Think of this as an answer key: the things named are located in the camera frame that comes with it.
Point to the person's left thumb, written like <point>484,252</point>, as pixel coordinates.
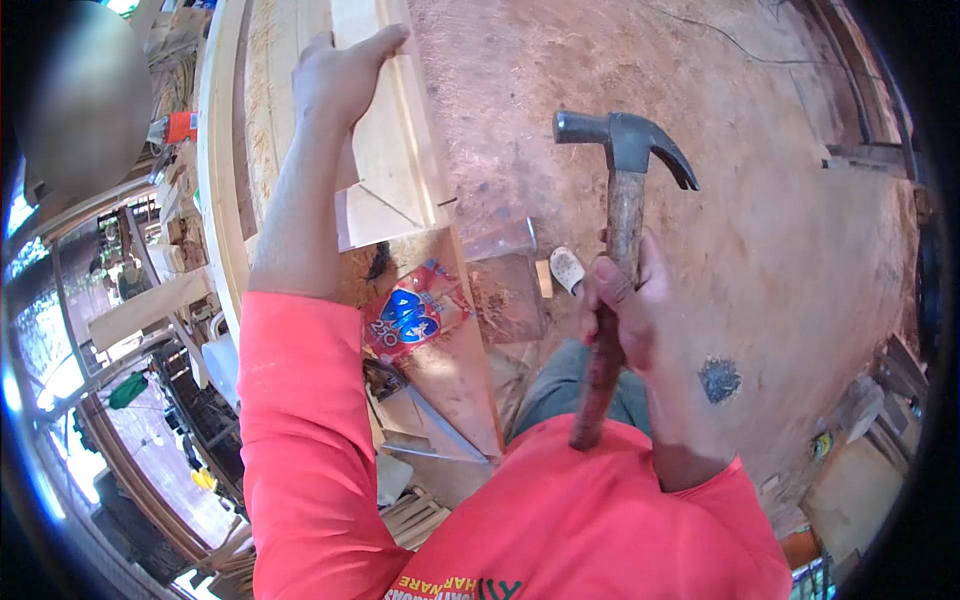
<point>379,43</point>

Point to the pale wooden beam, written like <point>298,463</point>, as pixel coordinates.
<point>146,307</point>

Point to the light wooden plank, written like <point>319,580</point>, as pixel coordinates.
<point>390,150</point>

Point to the stack of wooden slats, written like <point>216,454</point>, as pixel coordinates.
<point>416,517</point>

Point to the brown wooden board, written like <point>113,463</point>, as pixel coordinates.
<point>457,382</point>

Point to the white plastic container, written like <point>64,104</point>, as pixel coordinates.
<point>223,367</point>

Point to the brown wooden block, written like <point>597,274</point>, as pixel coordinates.
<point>506,296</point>

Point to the curved light wooden frame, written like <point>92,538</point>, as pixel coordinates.
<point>217,172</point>

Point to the person's left hand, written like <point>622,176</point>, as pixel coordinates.
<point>334,82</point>

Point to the person's right thumb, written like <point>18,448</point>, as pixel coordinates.
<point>613,285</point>

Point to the person's body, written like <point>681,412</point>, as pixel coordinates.
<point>570,525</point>

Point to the dark metal frame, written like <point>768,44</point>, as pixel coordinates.
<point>870,159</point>

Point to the red-blue printed plastic bag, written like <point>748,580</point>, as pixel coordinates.
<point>409,315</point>

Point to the person's right hand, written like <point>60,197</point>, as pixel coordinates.
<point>649,315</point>

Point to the person's right fingers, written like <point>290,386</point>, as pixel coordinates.
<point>589,311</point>

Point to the orange and grey power tool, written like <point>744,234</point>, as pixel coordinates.
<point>178,127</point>

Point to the grey metal blade tool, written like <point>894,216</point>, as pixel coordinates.
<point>442,427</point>

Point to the person's legs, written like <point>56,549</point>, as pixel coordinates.
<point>555,382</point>

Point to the person's left fingers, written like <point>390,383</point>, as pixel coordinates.
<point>315,49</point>

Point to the green cloth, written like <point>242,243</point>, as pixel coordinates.
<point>127,391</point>

